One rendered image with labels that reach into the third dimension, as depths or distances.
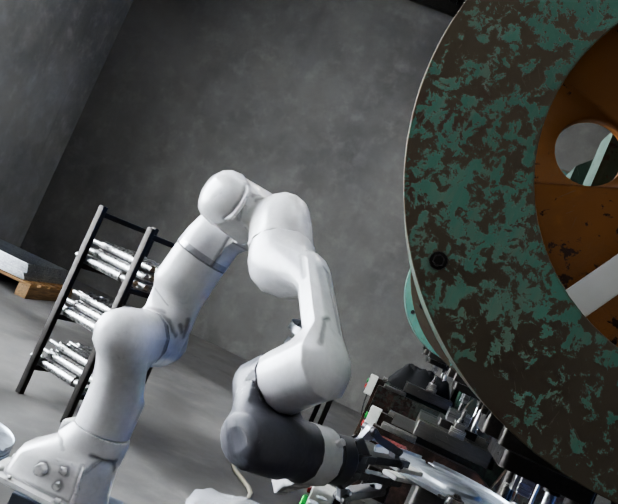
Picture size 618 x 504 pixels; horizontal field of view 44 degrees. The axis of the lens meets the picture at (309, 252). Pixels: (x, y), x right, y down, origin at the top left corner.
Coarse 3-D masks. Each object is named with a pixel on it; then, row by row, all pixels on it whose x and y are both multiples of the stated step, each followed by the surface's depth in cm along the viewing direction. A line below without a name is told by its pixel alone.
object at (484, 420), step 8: (480, 408) 140; (488, 416) 133; (480, 424) 137; (488, 424) 132; (496, 424) 132; (488, 432) 132; (496, 432) 132; (504, 432) 130; (496, 440) 133; (504, 440) 129; (512, 440) 129; (512, 448) 129; (520, 448) 129; (528, 448) 129; (528, 456) 128; (536, 456) 128; (544, 464) 128; (560, 472) 128
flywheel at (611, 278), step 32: (608, 32) 102; (576, 64) 102; (608, 64) 101; (576, 96) 102; (608, 96) 101; (544, 128) 102; (608, 128) 103; (544, 160) 101; (544, 192) 101; (576, 192) 100; (608, 192) 100; (544, 224) 100; (576, 224) 100; (608, 224) 99; (576, 256) 100; (608, 256) 99; (576, 288) 94; (608, 288) 94; (608, 320) 98
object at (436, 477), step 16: (384, 448) 144; (400, 448) 149; (416, 464) 143; (432, 464) 151; (416, 480) 125; (432, 480) 132; (448, 480) 137; (464, 480) 148; (464, 496) 131; (480, 496) 136; (496, 496) 145
